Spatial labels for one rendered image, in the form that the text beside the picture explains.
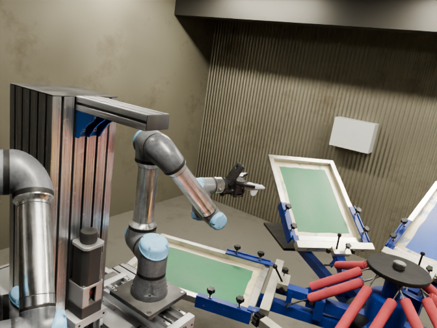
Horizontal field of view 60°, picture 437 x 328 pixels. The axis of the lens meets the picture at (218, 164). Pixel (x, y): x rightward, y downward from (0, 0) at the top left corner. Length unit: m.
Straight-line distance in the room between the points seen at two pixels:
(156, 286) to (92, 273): 0.27
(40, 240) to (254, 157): 4.99
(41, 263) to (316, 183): 2.41
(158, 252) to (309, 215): 1.57
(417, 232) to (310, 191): 0.79
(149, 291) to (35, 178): 0.73
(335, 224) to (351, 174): 2.44
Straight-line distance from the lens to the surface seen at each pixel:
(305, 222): 2.77
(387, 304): 2.06
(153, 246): 1.50
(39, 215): 1.02
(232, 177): 1.73
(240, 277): 2.41
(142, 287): 1.57
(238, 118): 5.90
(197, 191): 1.48
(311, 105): 5.37
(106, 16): 4.75
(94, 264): 1.42
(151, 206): 1.57
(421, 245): 2.99
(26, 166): 1.04
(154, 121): 1.06
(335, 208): 2.99
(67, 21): 4.45
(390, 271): 2.13
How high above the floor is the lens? 2.18
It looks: 14 degrees down
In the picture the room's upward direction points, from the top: 8 degrees clockwise
